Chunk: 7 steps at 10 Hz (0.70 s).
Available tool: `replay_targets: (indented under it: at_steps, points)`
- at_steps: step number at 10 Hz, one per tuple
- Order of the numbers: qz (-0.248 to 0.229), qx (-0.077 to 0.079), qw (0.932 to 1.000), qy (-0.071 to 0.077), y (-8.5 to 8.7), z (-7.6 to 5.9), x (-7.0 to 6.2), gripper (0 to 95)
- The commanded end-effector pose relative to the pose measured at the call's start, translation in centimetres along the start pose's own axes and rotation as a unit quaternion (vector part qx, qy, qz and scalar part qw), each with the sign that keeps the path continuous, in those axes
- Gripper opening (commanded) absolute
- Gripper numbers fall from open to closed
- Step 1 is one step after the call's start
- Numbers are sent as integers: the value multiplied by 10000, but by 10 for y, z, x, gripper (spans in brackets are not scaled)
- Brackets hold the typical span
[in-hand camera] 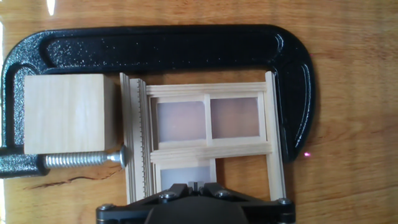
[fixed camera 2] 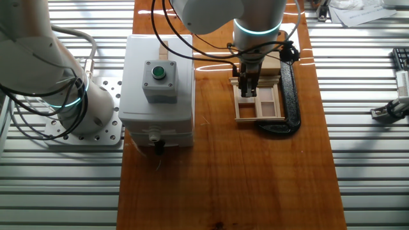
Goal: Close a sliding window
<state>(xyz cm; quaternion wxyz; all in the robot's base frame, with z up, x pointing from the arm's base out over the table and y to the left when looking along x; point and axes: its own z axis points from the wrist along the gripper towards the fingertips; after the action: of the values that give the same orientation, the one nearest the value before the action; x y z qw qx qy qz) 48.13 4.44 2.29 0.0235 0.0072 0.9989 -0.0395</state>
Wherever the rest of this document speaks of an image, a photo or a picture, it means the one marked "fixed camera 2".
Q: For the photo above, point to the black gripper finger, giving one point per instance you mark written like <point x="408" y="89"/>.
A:
<point x="245" y="87"/>
<point x="252" y="87"/>

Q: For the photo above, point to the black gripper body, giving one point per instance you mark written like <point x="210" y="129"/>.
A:
<point x="249" y="71"/>

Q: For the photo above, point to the small wooden sliding sash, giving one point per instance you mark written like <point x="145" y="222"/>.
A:
<point x="246" y="100"/>

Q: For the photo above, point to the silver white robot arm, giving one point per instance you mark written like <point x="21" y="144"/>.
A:
<point x="255" y="16"/>

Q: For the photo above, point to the light wooden cube block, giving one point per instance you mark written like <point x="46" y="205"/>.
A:
<point x="271" y="65"/>

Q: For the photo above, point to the black metal C-clamp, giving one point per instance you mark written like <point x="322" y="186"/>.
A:
<point x="292" y="105"/>

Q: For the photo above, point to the grey push button housing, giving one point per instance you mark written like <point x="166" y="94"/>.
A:
<point x="159" y="91"/>

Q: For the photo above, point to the small wooden block strip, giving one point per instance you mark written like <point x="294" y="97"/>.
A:
<point x="163" y="52"/>

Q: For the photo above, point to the green round push button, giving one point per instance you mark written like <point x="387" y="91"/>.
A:
<point x="158" y="72"/>

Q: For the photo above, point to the orange wooden board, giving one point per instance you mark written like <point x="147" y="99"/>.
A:
<point x="230" y="179"/>

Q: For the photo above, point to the white paper sheets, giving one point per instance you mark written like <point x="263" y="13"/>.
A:
<point x="367" y="16"/>

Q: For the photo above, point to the black computer keyboard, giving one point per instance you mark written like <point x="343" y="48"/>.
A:
<point x="402" y="57"/>

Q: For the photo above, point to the miniature wooden window frame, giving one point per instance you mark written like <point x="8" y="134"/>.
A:
<point x="259" y="119"/>

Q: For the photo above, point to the white plastic enclosure box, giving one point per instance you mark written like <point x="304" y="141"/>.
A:
<point x="159" y="111"/>

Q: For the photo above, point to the small silver bracket camera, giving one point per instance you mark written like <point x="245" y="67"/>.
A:
<point x="391" y="110"/>

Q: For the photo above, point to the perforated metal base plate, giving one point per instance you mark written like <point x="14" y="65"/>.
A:
<point x="108" y="134"/>

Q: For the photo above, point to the ribbed silver depth camera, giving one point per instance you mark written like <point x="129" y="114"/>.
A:
<point x="403" y="83"/>

